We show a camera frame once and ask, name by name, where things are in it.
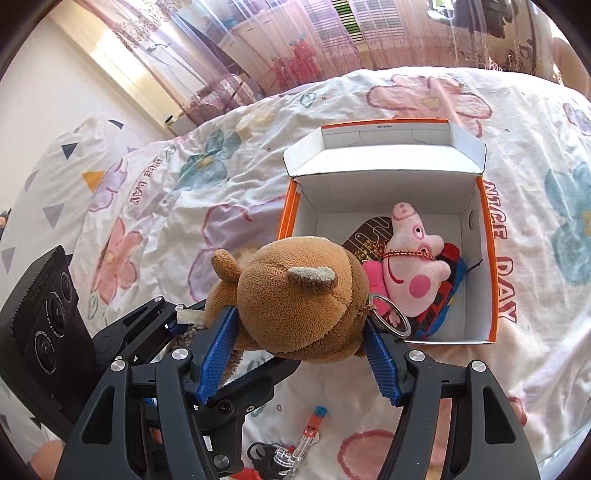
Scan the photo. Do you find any orange and white cardboard box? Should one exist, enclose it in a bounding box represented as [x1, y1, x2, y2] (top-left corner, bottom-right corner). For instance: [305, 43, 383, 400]
[278, 119, 500, 345]

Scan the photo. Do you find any triangle pattern pillow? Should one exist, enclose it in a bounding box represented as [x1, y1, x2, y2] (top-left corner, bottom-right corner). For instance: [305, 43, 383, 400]
[0, 114, 141, 296]

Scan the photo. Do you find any silver key ring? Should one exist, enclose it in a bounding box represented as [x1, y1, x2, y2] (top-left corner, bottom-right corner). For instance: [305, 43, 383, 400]
[368, 293, 412, 337]

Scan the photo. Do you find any brown printed card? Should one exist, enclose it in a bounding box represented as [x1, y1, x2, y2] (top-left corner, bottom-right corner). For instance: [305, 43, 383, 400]
[344, 215, 397, 265]

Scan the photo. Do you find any pink sheer curtain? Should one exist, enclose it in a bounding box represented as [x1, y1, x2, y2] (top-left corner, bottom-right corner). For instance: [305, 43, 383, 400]
[104, 0, 561, 127]

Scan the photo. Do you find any red and blue small pen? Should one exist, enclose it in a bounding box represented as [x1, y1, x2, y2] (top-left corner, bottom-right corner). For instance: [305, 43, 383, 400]
[301, 405, 327, 445]

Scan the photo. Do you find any pink plush pig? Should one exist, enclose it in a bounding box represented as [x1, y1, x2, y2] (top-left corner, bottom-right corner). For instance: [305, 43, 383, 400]
[361, 201, 451, 329]

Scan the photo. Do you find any brown plush bear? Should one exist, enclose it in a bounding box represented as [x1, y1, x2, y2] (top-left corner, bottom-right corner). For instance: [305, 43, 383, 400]
[178, 236, 378, 368]

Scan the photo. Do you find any blue and red toy train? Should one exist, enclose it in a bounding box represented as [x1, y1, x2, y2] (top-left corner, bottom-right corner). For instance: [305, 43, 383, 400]
[409, 243, 466, 341]

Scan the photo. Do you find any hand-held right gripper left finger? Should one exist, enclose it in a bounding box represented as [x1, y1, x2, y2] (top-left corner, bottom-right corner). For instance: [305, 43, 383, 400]
[54, 305, 244, 480]

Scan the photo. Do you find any floral printed blanket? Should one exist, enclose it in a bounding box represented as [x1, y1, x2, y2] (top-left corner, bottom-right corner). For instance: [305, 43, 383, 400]
[69, 66, 591, 480]

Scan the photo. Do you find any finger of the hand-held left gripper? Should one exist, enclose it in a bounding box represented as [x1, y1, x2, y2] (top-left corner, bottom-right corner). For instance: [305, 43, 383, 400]
[187, 357, 302, 418]
[92, 297, 209, 370]

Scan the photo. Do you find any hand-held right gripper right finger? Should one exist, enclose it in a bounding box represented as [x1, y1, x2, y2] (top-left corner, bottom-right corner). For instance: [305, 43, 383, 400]
[366, 318, 542, 480]

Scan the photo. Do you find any person's left forearm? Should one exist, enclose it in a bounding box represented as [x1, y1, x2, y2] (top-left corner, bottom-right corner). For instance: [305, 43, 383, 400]
[27, 438, 68, 480]

